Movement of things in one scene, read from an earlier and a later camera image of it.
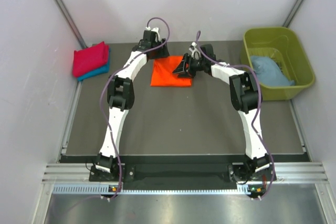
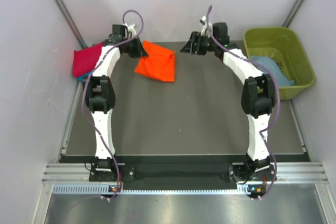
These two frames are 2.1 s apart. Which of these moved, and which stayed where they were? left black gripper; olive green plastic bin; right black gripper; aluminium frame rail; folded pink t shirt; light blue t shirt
Moved: left black gripper; right black gripper
Stayed: olive green plastic bin; aluminium frame rail; folded pink t shirt; light blue t shirt
